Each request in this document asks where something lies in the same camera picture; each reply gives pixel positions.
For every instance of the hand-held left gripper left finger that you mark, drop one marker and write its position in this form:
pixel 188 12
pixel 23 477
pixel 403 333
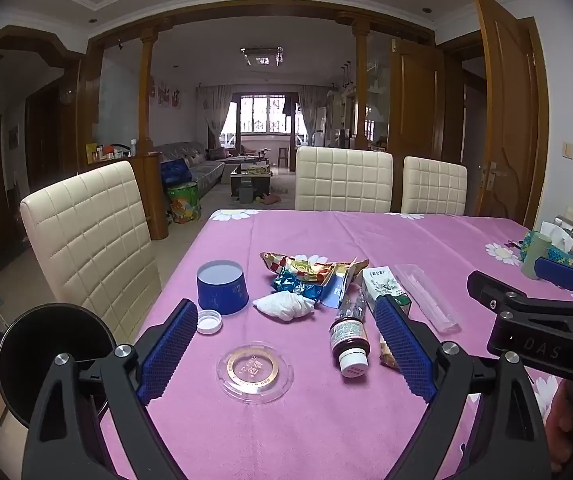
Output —
pixel 169 350

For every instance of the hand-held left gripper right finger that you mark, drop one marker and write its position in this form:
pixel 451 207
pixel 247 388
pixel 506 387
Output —
pixel 404 345

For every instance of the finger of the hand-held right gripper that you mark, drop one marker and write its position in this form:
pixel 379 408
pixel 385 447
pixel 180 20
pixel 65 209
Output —
pixel 561 275
pixel 506 300

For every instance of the yellow snack packet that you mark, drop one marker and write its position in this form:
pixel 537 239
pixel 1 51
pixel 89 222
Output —
pixel 388 355

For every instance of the white plastic bottle cap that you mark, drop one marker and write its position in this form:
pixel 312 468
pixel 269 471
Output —
pixel 209 322

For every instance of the clear plastic tray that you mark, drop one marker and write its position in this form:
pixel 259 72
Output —
pixel 429 297

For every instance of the brown medicine bottle white cap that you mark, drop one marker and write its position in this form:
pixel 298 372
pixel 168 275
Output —
pixel 349 342

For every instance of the green white medicine box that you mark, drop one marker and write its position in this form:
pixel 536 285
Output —
pixel 381 282

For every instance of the blue round tin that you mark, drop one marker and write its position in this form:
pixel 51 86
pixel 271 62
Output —
pixel 221 292

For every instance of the blue white torn carton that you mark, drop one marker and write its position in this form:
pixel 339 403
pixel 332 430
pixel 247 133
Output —
pixel 336 287

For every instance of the white tissue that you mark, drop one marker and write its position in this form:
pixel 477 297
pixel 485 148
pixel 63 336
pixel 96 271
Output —
pixel 284 307

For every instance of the blue foil wrapper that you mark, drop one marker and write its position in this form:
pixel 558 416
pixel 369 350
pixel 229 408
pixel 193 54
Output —
pixel 294 287

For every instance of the gold red snack wrapper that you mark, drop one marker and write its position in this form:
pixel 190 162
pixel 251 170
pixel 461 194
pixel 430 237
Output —
pixel 306 266

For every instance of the crochet covered tissue box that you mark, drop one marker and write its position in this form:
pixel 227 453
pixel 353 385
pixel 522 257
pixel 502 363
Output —
pixel 561 250

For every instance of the green thermos cup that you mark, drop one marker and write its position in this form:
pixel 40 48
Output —
pixel 536 260

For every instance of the pink daisy tablecloth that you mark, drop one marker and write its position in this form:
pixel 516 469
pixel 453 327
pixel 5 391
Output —
pixel 326 425

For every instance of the cream quilted dining chair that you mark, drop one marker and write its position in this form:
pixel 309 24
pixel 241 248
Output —
pixel 434 185
pixel 91 245
pixel 344 180

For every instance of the colourful printed bag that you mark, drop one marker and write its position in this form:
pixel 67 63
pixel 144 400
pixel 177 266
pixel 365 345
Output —
pixel 184 204

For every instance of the wooden partition cabinet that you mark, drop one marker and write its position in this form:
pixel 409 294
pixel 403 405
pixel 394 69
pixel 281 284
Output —
pixel 149 195

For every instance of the open wooden door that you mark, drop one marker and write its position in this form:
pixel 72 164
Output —
pixel 509 120

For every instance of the blue bag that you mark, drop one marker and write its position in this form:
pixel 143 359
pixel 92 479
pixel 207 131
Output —
pixel 175 172

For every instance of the coffee table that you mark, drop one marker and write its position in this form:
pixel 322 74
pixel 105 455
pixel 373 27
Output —
pixel 249 180

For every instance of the grey sofa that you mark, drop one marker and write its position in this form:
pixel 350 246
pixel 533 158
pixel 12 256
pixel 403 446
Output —
pixel 201 162

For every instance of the group of small bottles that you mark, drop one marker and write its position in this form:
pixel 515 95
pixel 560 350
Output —
pixel 111 151

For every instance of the wooden door with panel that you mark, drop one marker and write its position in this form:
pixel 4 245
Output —
pixel 414 105

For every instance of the small stool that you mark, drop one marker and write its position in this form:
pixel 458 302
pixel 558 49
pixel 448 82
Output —
pixel 283 156

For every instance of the patterned curtain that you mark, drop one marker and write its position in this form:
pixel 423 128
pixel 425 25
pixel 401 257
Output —
pixel 314 112
pixel 214 115

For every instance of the barred window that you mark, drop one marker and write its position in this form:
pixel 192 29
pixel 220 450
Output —
pixel 262 115

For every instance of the ceiling lamp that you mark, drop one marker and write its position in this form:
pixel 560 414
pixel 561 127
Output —
pixel 261 56

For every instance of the wall light switch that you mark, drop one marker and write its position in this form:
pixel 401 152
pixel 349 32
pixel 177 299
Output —
pixel 568 149

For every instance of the pink wall pictures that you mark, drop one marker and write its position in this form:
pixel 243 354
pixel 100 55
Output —
pixel 165 95

